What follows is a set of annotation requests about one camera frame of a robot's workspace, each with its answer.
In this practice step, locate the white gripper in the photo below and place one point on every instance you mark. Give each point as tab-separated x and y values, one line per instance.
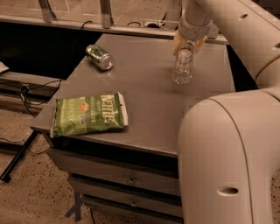
194	31

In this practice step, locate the clear plastic water bottle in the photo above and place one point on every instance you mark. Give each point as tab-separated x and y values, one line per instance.
183	67

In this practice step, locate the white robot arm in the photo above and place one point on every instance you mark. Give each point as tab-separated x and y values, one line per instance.
229	144

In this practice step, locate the white power strip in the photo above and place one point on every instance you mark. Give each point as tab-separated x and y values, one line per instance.
152	23

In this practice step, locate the green soda can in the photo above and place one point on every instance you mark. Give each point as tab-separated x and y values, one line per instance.
99	57

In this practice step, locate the green Kettle chips bag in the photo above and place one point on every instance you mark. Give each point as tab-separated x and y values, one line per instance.
88	114

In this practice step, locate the grey drawer cabinet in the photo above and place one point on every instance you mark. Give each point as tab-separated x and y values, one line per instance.
115	133

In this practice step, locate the black metal stand leg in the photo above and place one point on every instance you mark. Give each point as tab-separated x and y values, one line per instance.
18	150

